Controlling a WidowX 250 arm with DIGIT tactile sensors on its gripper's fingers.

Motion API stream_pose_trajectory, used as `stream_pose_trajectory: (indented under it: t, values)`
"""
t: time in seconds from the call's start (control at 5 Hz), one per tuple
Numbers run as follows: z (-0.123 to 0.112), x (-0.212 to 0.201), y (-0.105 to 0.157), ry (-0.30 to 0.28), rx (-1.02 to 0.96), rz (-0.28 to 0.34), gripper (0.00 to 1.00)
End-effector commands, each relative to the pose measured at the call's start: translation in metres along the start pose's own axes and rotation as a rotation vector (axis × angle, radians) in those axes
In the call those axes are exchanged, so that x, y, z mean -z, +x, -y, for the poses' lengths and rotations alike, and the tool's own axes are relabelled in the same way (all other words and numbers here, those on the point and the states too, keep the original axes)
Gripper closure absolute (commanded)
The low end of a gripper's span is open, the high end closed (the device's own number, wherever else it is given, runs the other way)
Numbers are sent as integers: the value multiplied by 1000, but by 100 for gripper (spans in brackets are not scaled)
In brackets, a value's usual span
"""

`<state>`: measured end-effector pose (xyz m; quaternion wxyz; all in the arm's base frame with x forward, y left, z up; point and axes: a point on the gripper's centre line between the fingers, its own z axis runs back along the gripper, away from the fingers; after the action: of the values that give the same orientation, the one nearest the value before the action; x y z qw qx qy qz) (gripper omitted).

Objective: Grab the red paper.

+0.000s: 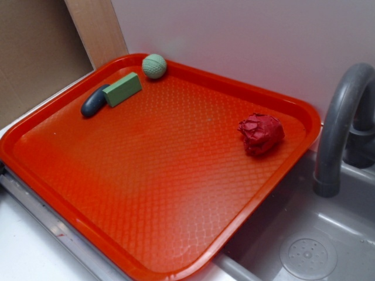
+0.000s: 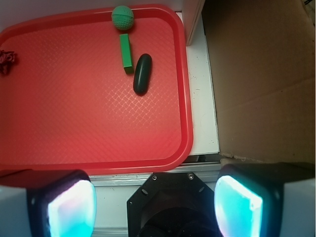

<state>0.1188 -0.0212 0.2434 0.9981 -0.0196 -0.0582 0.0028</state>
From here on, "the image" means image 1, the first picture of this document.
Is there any red paper ball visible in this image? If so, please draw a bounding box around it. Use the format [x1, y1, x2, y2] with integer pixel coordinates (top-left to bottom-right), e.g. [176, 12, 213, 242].
[237, 113, 285, 156]

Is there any orange plastic tray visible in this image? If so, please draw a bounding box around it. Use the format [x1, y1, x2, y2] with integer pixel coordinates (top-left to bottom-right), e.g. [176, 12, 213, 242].
[1, 54, 321, 280]

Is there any green dimpled ball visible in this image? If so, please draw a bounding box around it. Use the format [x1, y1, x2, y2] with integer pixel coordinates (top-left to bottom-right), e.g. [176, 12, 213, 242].
[142, 54, 167, 79]

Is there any green rectangular block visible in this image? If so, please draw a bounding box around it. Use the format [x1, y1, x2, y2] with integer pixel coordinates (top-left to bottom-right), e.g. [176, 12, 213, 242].
[103, 72, 142, 107]

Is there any dark blue oval capsule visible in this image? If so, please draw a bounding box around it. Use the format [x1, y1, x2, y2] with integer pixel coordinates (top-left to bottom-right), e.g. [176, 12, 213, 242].
[80, 84, 110, 118]

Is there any grey plastic sink basin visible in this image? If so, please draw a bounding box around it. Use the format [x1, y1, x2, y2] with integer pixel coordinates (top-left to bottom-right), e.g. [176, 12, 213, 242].
[214, 152, 374, 280]

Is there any wooden board panel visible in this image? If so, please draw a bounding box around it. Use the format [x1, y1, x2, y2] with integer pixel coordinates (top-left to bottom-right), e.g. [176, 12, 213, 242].
[65, 0, 128, 69]

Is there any grey plastic faucet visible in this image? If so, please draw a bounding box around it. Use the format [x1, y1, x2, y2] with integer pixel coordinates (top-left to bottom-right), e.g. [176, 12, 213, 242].
[313, 63, 374, 197]

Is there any metal rail strip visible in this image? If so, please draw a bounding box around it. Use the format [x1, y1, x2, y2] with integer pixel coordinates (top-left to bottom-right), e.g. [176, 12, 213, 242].
[1, 171, 128, 280]

